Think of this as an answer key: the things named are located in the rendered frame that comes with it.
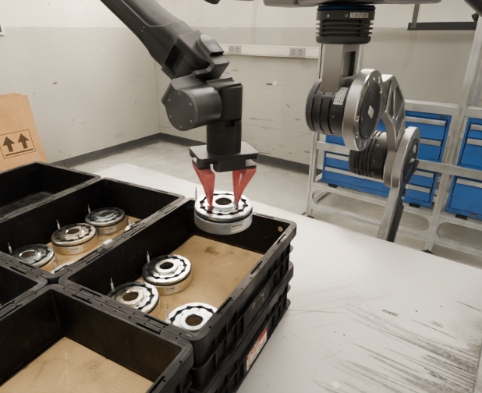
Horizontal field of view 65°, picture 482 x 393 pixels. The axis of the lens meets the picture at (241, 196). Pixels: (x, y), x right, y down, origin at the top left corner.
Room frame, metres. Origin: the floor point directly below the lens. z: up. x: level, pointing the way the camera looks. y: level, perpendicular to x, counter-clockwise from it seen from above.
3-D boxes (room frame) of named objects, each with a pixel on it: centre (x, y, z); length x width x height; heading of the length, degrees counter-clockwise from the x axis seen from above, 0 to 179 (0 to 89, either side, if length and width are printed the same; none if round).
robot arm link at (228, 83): (0.59, 0.03, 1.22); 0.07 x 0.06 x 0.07; 144
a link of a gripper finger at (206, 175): (0.59, 0.04, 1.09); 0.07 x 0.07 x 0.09; 23
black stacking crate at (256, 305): (0.63, 0.10, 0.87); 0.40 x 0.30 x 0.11; 152
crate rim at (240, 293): (0.63, 0.10, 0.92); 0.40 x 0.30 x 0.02; 152
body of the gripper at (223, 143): (0.60, 0.03, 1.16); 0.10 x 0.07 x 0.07; 113
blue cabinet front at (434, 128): (2.27, -0.86, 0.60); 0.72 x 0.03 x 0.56; 54
